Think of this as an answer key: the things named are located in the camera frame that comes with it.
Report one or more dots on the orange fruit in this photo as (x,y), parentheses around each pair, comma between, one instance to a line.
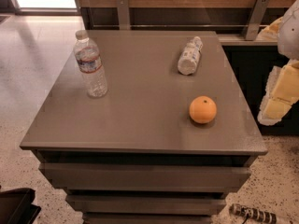
(202,110)

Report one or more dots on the left metal bracket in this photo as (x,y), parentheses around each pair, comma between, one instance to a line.
(123,11)

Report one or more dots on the black object on floor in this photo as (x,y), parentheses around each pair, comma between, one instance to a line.
(16,206)

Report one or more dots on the clear upright water bottle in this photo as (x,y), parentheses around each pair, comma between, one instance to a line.
(90,65)

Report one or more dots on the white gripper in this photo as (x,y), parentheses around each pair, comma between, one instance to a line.
(290,32)

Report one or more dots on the blue label plastic bottle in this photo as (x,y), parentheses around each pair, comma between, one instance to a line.
(190,56)

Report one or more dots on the grey drawer cabinet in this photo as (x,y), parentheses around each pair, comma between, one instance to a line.
(135,156)

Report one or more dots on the right metal bracket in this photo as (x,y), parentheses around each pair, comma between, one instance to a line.
(251,30)

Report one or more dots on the metal bracket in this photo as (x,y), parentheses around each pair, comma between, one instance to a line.
(251,30)
(123,11)

